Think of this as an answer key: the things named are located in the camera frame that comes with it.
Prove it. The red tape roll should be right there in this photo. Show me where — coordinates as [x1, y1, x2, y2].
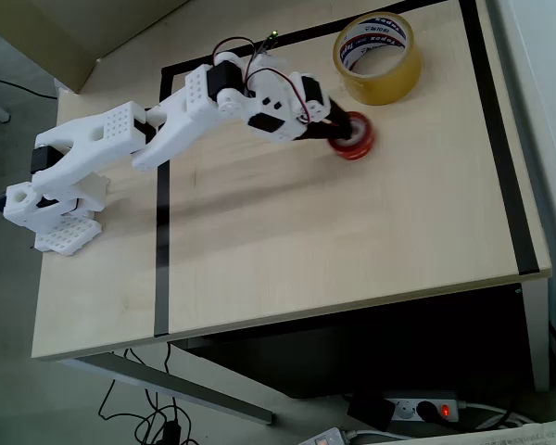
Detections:
[328, 110, 379, 162]

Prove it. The yellow packing tape roll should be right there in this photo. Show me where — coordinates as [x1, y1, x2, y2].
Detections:
[332, 11, 423, 107]

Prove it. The black tape strip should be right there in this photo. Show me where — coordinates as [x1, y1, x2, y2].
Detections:
[458, 0, 542, 275]
[160, 0, 450, 78]
[153, 64, 176, 338]

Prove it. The brown cardboard box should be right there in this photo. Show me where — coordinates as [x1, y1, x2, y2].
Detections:
[0, 0, 191, 96]

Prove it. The black power adapter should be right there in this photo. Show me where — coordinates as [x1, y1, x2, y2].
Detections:
[347, 393, 397, 432]

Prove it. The white power strip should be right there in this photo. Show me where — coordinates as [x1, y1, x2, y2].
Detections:
[382, 391, 467, 424]

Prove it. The black round plug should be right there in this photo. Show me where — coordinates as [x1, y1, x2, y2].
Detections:
[415, 400, 439, 423]

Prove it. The printed paper sheet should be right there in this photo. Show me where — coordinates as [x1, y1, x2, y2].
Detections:
[370, 416, 556, 445]

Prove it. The red white servo cable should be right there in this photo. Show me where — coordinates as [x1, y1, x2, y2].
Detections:
[248, 68, 312, 124]

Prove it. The grey metal table frame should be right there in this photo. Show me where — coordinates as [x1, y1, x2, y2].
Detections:
[59, 277, 551, 426]

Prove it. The grey power strip red switch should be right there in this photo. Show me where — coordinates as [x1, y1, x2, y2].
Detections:
[298, 426, 348, 445]

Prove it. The thin black floor cable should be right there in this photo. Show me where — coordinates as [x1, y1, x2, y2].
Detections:
[96, 342, 194, 445]

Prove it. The white power cable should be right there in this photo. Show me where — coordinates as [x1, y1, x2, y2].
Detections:
[458, 400, 534, 430]

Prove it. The black inline cable box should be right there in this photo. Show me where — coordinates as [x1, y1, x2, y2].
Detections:
[161, 419, 182, 445]

